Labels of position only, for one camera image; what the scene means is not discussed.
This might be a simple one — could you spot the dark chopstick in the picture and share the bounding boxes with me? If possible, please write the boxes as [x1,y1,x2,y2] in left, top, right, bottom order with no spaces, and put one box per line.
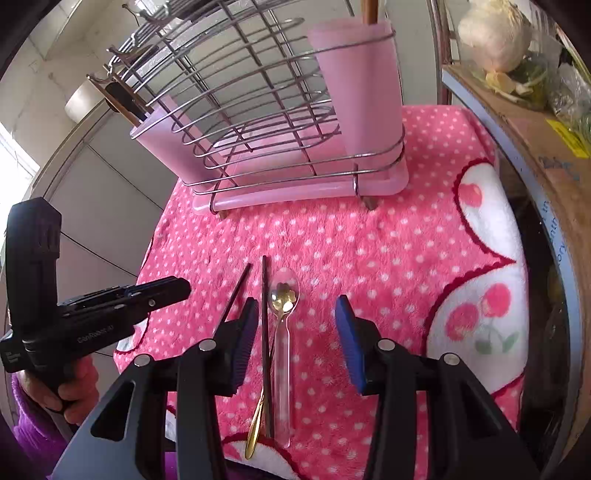
[216,263,252,330]
[262,255,274,439]

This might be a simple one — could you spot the person left hand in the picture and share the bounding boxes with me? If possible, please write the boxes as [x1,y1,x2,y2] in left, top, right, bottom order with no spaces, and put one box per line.
[16,356,99,426]

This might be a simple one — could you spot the pink polka dot towel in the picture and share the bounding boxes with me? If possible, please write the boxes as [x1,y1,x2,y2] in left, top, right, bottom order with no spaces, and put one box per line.
[114,106,529,479]

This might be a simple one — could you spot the white rice cooker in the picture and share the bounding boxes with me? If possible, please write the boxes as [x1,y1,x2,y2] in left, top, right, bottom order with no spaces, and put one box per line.
[64,79,105,124]

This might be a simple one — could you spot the pink left plastic cup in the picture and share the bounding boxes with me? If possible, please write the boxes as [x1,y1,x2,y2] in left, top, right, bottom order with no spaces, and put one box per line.
[130,95,224,192]

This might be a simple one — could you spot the wire utensil rack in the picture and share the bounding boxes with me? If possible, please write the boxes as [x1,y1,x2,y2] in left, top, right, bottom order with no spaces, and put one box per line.
[87,0,410,218]

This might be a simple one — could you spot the bagged green vegetables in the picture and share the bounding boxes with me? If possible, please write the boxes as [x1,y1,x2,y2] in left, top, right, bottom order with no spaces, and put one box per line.
[520,53,590,144]

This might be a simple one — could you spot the pink plastic cup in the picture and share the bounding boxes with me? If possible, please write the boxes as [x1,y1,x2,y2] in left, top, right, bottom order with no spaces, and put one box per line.
[307,17,403,169]
[130,95,224,192]

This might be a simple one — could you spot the gold metal spoon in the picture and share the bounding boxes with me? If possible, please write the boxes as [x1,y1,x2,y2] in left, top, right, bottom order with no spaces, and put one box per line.
[245,278,300,460]

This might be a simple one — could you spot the clear plastic spoon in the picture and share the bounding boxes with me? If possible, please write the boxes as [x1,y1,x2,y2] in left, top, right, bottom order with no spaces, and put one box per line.
[269,267,300,448]

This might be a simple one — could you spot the pink rack base tray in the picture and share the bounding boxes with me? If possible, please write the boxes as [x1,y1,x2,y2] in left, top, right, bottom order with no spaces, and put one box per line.
[191,155,410,215]

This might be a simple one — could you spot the napa cabbage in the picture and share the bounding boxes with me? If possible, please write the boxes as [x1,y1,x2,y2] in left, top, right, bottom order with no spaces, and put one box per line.
[457,1,532,73]

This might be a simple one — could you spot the pink right plastic cup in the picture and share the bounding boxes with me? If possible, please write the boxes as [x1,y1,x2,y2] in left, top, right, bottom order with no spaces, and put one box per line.
[307,17,403,169]

